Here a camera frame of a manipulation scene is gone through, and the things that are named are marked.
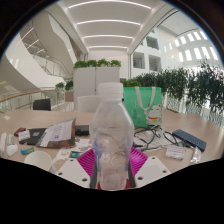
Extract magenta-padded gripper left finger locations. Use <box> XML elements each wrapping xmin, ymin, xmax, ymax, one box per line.
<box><xmin>55</xmin><ymin>147</ymin><xmax>101</xmax><ymax>190</ymax></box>

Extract dark blue flat keyboard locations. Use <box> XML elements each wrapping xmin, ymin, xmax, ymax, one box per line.
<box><xmin>171</xmin><ymin>128</ymin><xmax>208</xmax><ymax>153</ymax></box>

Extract potted green plant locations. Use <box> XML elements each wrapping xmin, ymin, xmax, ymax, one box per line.
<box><xmin>54</xmin><ymin>79</ymin><xmax>75</xmax><ymax>103</ymax></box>

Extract green hedge row planters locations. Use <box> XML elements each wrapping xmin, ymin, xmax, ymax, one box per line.
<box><xmin>121</xmin><ymin>62</ymin><xmax>224</xmax><ymax>118</ymax></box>

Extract clear plastic bottle white cap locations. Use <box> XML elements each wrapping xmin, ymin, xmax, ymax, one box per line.
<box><xmin>88</xmin><ymin>82</ymin><xmax>136</xmax><ymax>191</ymax></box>

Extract white plastic handle device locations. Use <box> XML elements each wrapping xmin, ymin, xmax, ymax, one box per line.
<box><xmin>0</xmin><ymin>132</ymin><xmax>20</xmax><ymax>158</ymax></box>

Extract green tote bag cat print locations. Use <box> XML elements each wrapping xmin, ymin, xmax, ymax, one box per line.
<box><xmin>122</xmin><ymin>86</ymin><xmax>164</xmax><ymax>129</ymax></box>

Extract red and black phone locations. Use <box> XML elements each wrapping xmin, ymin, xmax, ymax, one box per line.
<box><xmin>13</xmin><ymin>126</ymin><xmax>27</xmax><ymax>137</ymax></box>

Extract ceiling strip lights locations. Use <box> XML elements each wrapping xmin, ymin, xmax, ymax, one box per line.
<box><xmin>67</xmin><ymin>0</ymin><xmax>153</xmax><ymax>50</ymax></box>

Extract clear plastic packet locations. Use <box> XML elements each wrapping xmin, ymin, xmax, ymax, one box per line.
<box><xmin>189</xmin><ymin>146</ymin><xmax>203</xmax><ymax>165</ymax></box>

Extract small white card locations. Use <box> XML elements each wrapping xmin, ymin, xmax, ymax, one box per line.
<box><xmin>17</xmin><ymin>129</ymin><xmax>32</xmax><ymax>143</ymax></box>

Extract white cabinet with green plants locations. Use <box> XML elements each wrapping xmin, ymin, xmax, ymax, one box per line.
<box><xmin>72</xmin><ymin>58</ymin><xmax>122</xmax><ymax>101</ymax></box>

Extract small teal packet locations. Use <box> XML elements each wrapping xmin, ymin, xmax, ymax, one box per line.
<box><xmin>67</xmin><ymin>150</ymin><xmax>84</xmax><ymax>159</ymax></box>

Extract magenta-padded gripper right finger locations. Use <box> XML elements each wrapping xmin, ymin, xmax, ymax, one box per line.
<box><xmin>128</xmin><ymin>146</ymin><xmax>172</xmax><ymax>189</ymax></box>

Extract white label card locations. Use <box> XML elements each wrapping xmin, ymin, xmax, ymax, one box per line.
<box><xmin>165</xmin><ymin>144</ymin><xmax>186</xmax><ymax>161</ymax></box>

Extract white mug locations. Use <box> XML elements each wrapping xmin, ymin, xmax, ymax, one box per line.
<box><xmin>23</xmin><ymin>150</ymin><xmax>68</xmax><ymax>175</ymax></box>

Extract black office chair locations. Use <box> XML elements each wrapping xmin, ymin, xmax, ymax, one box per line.
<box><xmin>32</xmin><ymin>98</ymin><xmax>53</xmax><ymax>112</ymax></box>

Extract black tangled cable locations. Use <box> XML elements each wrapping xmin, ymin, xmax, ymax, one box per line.
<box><xmin>132</xmin><ymin>125</ymin><xmax>182</xmax><ymax>152</ymax></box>

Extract black notebook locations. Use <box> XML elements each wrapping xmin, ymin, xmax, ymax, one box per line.
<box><xmin>26</xmin><ymin>127</ymin><xmax>48</xmax><ymax>146</ymax></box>

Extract small green packet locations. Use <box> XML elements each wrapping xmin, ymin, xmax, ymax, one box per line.
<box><xmin>20</xmin><ymin>146</ymin><xmax>36</xmax><ymax>156</ymax></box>

